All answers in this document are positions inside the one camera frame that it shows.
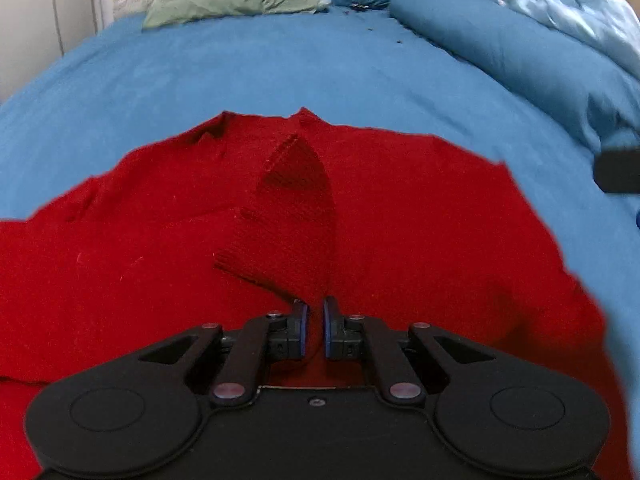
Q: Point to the light blue satin blanket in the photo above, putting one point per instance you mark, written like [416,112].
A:
[575,12]

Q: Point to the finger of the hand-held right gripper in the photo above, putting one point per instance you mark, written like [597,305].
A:
[620,170]

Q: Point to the blue bed sheet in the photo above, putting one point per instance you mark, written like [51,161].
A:
[300,65]

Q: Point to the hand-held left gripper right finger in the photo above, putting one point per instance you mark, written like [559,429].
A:
[328,331]

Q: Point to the red knitted sweater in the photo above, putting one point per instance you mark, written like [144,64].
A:
[400,240]

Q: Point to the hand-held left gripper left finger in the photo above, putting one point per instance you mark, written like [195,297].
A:
[301,331]

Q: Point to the blue duvet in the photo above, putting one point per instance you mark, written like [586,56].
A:
[510,55]

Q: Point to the green cloth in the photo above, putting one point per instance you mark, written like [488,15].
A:
[235,2]

